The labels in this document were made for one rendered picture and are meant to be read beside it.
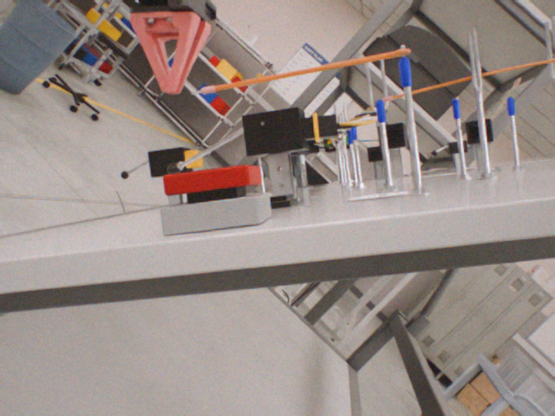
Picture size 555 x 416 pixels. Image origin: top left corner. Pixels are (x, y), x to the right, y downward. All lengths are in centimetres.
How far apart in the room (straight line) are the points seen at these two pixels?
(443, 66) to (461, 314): 635
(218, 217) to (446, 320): 750
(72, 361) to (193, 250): 40
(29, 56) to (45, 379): 361
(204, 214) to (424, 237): 12
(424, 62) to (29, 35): 303
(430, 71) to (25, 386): 134
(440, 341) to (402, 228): 757
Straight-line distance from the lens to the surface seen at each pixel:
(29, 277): 30
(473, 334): 783
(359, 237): 25
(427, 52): 161
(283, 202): 43
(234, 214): 28
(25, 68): 413
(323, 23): 874
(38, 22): 404
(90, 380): 64
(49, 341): 65
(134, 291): 43
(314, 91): 149
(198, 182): 29
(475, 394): 822
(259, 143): 49
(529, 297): 789
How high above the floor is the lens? 115
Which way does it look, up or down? 7 degrees down
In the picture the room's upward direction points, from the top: 43 degrees clockwise
